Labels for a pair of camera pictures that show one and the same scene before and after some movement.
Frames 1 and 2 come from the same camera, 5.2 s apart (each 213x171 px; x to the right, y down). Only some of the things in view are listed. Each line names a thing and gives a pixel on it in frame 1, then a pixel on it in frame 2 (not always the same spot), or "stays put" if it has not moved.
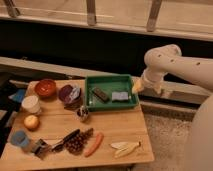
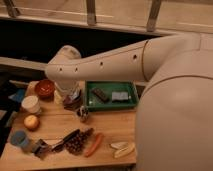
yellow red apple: (31, 122) stays put
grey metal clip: (40, 148) stays put
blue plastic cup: (19, 138) stays put
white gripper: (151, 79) to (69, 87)
